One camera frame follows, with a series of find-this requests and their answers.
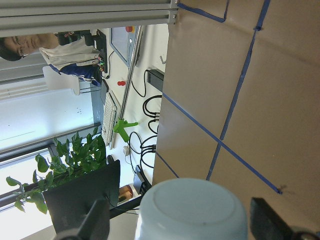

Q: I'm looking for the aluminium frame post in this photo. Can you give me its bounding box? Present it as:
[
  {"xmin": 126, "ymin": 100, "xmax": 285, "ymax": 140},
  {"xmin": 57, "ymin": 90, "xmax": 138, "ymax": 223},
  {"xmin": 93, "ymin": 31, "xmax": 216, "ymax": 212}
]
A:
[{"xmin": 0, "ymin": 0, "xmax": 178, "ymax": 37}]

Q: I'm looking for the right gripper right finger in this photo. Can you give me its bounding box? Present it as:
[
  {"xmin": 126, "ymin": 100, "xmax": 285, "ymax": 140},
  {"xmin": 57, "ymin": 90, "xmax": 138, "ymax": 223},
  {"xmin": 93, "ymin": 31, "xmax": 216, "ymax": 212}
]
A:
[{"xmin": 250, "ymin": 197, "xmax": 300, "ymax": 240}]

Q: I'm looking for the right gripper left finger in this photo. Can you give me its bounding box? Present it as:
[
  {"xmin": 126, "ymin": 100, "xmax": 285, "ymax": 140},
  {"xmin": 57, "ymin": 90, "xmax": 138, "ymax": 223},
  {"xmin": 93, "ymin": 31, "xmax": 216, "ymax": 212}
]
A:
[{"xmin": 53, "ymin": 199, "xmax": 110, "ymax": 240}]

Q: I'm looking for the green potted plant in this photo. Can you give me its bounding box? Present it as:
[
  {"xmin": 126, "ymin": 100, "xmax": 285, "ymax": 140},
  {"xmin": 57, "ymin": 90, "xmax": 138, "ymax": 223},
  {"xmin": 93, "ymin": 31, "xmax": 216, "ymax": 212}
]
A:
[{"xmin": 5, "ymin": 127, "xmax": 107, "ymax": 214}]

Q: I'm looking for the light blue cup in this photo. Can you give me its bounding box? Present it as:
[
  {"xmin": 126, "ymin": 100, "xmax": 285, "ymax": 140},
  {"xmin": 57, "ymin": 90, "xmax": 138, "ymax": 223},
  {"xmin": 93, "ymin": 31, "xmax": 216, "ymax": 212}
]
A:
[{"xmin": 135, "ymin": 178, "xmax": 248, "ymax": 240}]

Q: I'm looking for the white keyboard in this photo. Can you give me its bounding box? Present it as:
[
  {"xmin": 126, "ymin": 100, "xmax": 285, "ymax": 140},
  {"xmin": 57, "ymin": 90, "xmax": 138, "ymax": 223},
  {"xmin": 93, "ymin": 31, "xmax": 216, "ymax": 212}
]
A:
[{"xmin": 101, "ymin": 90, "xmax": 121, "ymax": 150}]

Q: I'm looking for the person in blue jacket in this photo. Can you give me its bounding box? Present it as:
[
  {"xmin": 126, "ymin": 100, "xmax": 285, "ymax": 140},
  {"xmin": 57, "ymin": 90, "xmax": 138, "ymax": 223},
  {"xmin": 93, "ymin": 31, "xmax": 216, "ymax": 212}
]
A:
[{"xmin": 0, "ymin": 33, "xmax": 102, "ymax": 87}]

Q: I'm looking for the green grabber tool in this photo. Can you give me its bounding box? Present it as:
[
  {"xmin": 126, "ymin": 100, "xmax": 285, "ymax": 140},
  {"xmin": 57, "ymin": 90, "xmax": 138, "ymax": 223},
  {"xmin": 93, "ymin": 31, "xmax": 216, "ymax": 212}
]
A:
[{"xmin": 113, "ymin": 25, "xmax": 143, "ymax": 143}]

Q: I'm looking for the black monitor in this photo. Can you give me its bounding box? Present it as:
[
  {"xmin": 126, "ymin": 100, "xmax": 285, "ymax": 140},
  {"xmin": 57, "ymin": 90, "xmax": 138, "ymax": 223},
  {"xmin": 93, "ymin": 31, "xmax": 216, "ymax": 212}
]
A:
[{"xmin": 43, "ymin": 160, "xmax": 121, "ymax": 234}]

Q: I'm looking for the blue teach pendant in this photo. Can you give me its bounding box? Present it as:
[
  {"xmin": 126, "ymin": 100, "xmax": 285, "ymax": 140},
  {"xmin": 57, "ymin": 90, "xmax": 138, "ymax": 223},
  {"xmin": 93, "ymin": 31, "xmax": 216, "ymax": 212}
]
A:
[{"xmin": 109, "ymin": 26, "xmax": 138, "ymax": 68}]

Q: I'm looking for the black power adapter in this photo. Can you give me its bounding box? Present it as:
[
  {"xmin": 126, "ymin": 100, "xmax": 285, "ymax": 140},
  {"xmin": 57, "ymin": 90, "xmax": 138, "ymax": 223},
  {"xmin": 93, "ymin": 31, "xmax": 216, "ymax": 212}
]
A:
[{"xmin": 147, "ymin": 69, "xmax": 164, "ymax": 92}]

